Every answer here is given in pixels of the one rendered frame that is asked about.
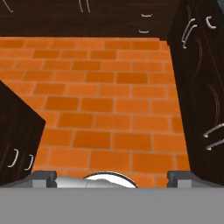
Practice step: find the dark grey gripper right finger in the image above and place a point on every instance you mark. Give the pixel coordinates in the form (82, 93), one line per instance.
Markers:
(179, 178)

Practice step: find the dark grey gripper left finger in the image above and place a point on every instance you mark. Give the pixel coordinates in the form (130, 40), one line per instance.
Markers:
(43, 178)

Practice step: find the white round object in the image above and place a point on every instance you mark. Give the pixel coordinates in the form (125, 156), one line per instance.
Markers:
(105, 180)

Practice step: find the dark wood cupboard run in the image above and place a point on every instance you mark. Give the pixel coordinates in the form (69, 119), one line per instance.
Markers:
(198, 96)
(17, 131)
(73, 20)

